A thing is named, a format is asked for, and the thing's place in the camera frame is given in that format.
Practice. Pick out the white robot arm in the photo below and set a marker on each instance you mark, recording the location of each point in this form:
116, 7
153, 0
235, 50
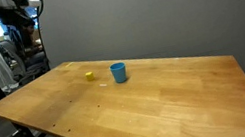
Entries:
14, 4

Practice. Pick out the blue plastic cup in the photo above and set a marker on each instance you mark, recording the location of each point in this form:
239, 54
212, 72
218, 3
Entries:
119, 72

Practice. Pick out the yellow block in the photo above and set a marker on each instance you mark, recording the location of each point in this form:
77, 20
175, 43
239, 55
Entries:
89, 76

